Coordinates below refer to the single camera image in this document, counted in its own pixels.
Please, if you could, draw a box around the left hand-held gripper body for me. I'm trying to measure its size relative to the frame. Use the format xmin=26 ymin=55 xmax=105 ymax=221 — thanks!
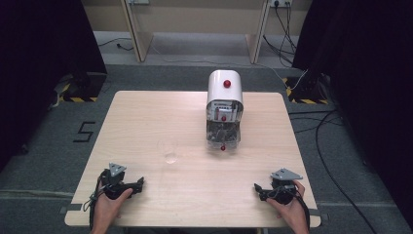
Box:
xmin=99 ymin=162 xmax=139 ymax=200

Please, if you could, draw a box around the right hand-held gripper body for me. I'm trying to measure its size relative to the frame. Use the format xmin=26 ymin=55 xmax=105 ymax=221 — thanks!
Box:
xmin=270 ymin=167 xmax=304 ymax=206

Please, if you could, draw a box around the white dispenser with red knobs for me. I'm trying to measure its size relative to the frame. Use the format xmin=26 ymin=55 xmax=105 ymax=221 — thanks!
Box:
xmin=205 ymin=69 xmax=244 ymax=153

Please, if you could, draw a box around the person's right hand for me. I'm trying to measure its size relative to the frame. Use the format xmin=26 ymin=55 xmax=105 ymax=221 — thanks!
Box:
xmin=265 ymin=179 xmax=310 ymax=230

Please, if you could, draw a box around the person's left hand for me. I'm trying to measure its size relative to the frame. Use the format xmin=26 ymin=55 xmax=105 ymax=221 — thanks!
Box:
xmin=93 ymin=182 xmax=134 ymax=229

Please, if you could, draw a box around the hazard-striped stand base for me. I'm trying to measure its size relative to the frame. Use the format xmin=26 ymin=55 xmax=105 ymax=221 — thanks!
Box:
xmin=282 ymin=75 xmax=329 ymax=105
xmin=53 ymin=72 xmax=108 ymax=103

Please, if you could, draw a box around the black curtain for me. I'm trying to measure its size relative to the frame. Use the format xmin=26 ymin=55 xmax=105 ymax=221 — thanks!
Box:
xmin=0 ymin=0 xmax=108 ymax=172
xmin=291 ymin=0 xmax=413 ymax=230

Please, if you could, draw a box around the left hand-held gripper black cable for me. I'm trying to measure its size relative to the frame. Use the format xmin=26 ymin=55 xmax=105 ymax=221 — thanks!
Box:
xmin=82 ymin=171 xmax=109 ymax=230

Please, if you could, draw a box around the hand-held gripper black cable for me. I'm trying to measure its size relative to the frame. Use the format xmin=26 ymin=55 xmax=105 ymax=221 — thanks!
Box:
xmin=293 ymin=184 xmax=312 ymax=229
xmin=82 ymin=171 xmax=109 ymax=230

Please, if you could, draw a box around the right hand-held gripper black cable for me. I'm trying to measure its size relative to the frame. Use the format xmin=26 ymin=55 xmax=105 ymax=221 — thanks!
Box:
xmin=293 ymin=184 xmax=312 ymax=229

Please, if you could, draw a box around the long black floor cable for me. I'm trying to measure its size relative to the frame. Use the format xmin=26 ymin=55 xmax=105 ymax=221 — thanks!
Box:
xmin=287 ymin=109 xmax=379 ymax=234

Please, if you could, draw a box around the short black floor cable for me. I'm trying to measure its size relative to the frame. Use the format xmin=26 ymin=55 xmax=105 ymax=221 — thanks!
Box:
xmin=96 ymin=36 xmax=134 ymax=53

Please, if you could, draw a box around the beige wooden desk frame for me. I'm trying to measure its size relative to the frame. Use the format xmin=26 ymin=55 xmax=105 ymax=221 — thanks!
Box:
xmin=120 ymin=0 xmax=271 ymax=64

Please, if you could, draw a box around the bundle of black plug cables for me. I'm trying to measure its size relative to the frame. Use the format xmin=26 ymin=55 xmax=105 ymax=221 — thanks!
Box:
xmin=262 ymin=0 xmax=298 ymax=66

